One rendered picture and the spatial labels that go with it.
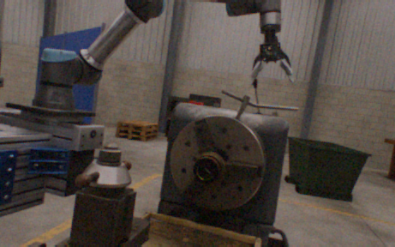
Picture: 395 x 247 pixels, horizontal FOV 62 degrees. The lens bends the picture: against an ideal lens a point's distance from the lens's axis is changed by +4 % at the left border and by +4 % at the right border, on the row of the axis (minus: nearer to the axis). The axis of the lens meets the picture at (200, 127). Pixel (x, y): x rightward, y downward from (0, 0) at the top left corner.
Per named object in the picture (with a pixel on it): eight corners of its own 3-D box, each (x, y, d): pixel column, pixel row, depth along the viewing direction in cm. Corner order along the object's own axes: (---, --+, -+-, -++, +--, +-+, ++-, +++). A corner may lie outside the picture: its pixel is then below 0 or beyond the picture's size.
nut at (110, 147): (104, 159, 54) (107, 139, 54) (125, 163, 53) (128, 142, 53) (90, 162, 50) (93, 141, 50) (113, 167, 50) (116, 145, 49)
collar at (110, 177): (98, 171, 57) (100, 155, 57) (139, 180, 55) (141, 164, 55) (68, 182, 49) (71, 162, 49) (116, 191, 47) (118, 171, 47)
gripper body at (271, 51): (259, 61, 111) (258, 26, 111) (260, 64, 120) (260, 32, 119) (281, 59, 109) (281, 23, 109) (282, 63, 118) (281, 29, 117)
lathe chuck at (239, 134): (164, 178, 118) (198, 100, 114) (242, 219, 111) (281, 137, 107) (156, 183, 109) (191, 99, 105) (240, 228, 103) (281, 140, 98)
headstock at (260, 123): (192, 171, 184) (201, 105, 181) (276, 189, 173) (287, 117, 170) (152, 198, 126) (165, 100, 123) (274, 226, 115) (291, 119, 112)
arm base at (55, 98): (21, 104, 124) (24, 77, 124) (54, 105, 139) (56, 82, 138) (54, 110, 119) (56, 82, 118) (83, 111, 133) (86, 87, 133)
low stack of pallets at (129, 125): (131, 133, 984) (133, 119, 981) (158, 137, 971) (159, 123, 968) (113, 136, 861) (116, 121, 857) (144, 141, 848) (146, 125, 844)
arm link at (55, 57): (31, 79, 124) (34, 43, 123) (58, 82, 137) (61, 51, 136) (57, 83, 121) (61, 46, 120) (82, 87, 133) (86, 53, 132)
